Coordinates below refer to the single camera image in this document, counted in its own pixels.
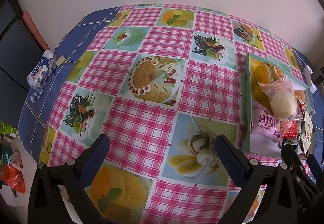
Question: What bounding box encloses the green cow biscuit packet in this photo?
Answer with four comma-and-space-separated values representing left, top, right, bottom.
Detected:
297, 112, 314, 154

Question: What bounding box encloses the red peanut snack packet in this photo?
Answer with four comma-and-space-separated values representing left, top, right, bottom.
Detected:
279, 103, 306, 140

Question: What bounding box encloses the purple swiss roll packet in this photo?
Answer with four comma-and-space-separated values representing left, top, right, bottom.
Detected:
251, 101, 281, 142

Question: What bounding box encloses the clear round bun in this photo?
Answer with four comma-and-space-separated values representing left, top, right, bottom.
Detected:
258, 76, 299, 137

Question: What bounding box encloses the yellow clear cake packet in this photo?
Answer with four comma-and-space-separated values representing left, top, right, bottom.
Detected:
249, 58, 274, 110

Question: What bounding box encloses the cream swiss roll packet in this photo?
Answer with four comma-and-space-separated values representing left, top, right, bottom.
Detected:
268, 63, 286, 81

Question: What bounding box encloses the orange plastic bag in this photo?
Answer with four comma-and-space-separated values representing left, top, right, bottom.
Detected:
1, 164, 26, 194

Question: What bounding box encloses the teal rimmed white tray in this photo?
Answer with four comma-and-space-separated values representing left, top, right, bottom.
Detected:
242, 52, 314, 159

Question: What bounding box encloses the black power adapter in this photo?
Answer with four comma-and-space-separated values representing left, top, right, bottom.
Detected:
311, 67, 324, 86

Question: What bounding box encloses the blue white crumpled wrapper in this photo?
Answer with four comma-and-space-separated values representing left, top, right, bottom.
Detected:
27, 50, 56, 103

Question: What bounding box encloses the small white eraser block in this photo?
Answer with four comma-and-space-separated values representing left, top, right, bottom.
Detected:
55, 55, 66, 67

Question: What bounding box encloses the pink checkered picture tablecloth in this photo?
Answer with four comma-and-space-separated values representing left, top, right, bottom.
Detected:
39, 3, 307, 223

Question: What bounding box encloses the dark blue cabinet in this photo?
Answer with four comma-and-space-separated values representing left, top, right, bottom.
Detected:
0, 0, 44, 127

